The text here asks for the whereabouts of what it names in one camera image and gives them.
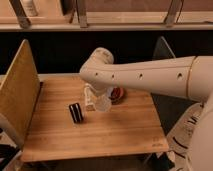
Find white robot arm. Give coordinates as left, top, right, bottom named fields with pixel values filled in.
left=79, top=47, right=213, bottom=171

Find white rectangular bottle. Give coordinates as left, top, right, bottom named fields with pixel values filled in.
left=84, top=84, right=95, bottom=111

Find red-brown bowl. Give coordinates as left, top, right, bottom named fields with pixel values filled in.
left=110, top=87, right=125, bottom=103

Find dark side panel right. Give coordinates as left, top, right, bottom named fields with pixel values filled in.
left=151, top=35, right=198, bottom=136

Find wooden side panel left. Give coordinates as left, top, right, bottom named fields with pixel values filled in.
left=0, top=39, right=40, bottom=148

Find white bottle on shelf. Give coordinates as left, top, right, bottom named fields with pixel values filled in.
left=23, top=0, right=38, bottom=17

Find black cables on floor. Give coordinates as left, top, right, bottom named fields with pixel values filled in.
left=171, top=113, right=201, bottom=161

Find wooden shelf rail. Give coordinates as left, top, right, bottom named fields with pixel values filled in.
left=0, top=11, right=213, bottom=32

